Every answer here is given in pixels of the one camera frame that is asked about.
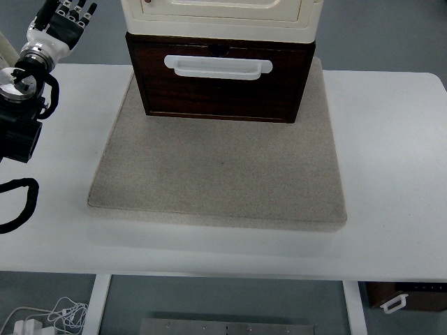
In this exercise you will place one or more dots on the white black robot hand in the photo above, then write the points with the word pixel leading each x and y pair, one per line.
pixel 45 35

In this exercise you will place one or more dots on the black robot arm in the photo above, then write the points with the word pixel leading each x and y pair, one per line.
pixel 17 139

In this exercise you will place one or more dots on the dark wood cabinet base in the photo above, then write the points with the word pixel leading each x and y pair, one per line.
pixel 174 39

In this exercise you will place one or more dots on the cream plastic cabinet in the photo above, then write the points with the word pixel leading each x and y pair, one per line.
pixel 223 29

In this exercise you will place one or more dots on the beige fabric mat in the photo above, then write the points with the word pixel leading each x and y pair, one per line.
pixel 216 174

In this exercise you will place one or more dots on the white table leg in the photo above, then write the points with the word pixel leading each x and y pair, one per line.
pixel 96 307
pixel 356 310

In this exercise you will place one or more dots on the white power adapter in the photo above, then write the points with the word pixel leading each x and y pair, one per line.
pixel 26 327

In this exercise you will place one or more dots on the brown wooden box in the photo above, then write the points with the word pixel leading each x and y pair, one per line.
pixel 422 300

